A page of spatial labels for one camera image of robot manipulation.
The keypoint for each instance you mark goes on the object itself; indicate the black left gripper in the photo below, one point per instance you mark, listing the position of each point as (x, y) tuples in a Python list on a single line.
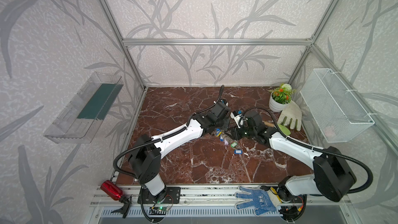
[(226, 124)]

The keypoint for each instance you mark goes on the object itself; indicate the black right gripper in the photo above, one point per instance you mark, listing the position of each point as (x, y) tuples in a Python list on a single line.
[(244, 130)]

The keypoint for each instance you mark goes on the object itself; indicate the steel key ring disc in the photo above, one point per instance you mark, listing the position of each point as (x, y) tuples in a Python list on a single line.
[(224, 138)]

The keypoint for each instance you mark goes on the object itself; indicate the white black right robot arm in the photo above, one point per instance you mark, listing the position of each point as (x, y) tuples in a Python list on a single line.
[(334, 175)]

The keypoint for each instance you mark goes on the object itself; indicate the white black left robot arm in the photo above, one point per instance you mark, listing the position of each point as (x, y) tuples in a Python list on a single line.
[(143, 160)]

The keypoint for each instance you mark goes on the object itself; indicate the blue key tag on table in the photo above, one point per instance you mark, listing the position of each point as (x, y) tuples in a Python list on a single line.
[(238, 152)]

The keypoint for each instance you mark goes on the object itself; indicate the white potted flower plant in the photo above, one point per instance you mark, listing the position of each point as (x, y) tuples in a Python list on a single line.
[(280, 97)]

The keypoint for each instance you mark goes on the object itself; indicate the beige work glove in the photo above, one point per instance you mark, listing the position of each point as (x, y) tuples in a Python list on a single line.
[(291, 116)]

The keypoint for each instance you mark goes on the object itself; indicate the blue dotted work glove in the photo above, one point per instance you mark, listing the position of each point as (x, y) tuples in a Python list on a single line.
[(257, 198)]

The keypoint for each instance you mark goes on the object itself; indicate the green circuit board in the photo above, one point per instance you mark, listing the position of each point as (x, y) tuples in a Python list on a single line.
[(160, 210)]

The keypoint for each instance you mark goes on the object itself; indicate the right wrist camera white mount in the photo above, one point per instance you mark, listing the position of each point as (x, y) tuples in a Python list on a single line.
[(239, 118)]

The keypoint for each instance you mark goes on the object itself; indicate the white wire mesh basket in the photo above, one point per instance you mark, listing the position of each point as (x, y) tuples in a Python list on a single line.
[(338, 113)]

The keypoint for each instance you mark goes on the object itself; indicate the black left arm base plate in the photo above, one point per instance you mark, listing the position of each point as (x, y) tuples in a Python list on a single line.
[(170, 195)]

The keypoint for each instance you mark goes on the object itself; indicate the clear plastic wall tray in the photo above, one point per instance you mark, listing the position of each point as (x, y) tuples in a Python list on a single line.
[(81, 119)]

